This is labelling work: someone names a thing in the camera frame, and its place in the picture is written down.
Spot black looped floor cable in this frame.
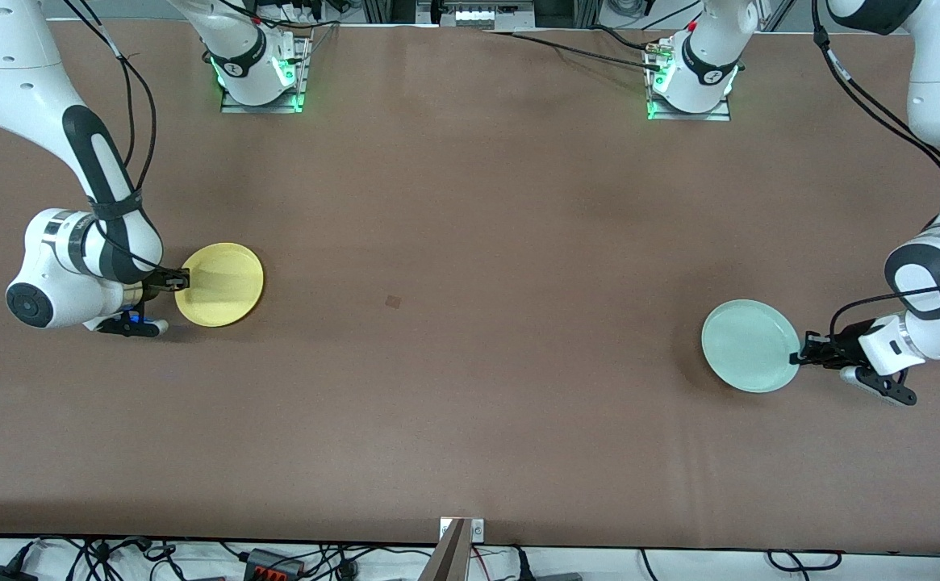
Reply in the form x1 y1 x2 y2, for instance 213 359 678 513
766 549 843 574

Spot pale green round plate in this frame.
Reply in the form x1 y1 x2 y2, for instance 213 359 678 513
700 299 801 395

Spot black cable to arm base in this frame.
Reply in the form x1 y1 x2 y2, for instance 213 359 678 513
486 27 666 72

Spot aluminium camera pole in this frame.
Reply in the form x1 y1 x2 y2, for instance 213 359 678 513
417 518 472 581

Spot yellow round plate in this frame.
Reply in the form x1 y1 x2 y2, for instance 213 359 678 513
174 242 265 328

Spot metal arm base mounting plate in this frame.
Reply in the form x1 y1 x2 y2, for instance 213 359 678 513
646 77 733 123
221 36 314 115

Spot brown table cover sheet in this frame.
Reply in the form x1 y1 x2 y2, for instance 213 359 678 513
0 19 940 558

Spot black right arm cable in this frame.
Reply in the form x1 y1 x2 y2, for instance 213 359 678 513
65 0 157 275

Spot silver electronics box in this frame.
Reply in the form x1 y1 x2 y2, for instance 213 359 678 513
417 0 537 31

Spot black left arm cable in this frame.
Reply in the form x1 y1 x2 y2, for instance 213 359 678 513
812 0 940 340

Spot black red power adapter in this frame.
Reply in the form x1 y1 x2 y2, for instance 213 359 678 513
242 548 306 579

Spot small metal edge bracket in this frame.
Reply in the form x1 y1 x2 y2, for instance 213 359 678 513
440 517 486 543

